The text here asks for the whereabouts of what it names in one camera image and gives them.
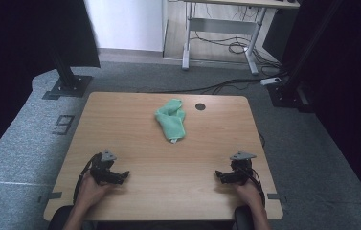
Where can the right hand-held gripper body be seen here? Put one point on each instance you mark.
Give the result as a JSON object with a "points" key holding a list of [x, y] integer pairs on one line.
{"points": [[240, 169]]}

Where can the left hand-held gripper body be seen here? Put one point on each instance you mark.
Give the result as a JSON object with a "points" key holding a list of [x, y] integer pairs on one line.
{"points": [[102, 166]]}

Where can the green cloth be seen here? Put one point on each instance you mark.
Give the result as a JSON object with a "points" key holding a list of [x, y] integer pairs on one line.
{"points": [[171, 119]]}

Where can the person's right hand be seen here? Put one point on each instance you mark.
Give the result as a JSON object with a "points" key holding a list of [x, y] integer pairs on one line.
{"points": [[248, 193]]}

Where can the person's left hand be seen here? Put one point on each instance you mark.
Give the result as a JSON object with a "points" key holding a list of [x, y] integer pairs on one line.
{"points": [[92, 191]]}

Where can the black chair armrest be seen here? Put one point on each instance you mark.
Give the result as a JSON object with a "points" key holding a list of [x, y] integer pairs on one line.
{"points": [[58, 218], [243, 218]]}

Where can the black round table grommet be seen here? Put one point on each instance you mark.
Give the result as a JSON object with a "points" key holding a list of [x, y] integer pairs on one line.
{"points": [[200, 106]]}

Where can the black metal stand with base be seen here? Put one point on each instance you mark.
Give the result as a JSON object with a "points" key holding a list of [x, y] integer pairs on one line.
{"points": [[291, 86], [68, 83]]}

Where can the white power strip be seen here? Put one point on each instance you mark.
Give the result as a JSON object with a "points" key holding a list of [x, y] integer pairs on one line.
{"points": [[271, 81]]}

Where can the black curtain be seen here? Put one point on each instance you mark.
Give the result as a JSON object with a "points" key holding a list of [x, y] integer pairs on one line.
{"points": [[353, 96], [15, 64]]}

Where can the white desk frame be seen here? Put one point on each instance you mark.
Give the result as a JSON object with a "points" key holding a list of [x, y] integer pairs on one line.
{"points": [[221, 27]]}

